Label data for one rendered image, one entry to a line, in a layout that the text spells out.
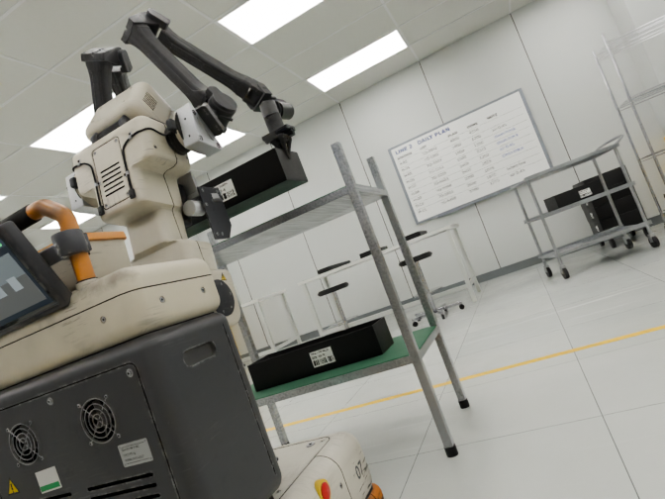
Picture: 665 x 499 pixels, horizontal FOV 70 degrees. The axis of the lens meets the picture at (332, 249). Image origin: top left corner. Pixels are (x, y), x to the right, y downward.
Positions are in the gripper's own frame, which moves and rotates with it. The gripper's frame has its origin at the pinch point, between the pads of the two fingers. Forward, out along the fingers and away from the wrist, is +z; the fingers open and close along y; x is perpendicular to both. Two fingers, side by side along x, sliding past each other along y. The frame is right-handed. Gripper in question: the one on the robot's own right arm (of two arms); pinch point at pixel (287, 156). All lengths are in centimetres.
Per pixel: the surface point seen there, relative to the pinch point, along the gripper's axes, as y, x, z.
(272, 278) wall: 297, -492, 16
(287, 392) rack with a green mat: 36, -5, 76
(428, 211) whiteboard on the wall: 41, -492, 12
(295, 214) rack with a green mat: 8.1, -6.9, 17.5
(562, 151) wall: -133, -496, 7
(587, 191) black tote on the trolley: -118, -322, 56
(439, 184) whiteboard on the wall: 15, -493, -15
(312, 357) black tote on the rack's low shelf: 29, -19, 69
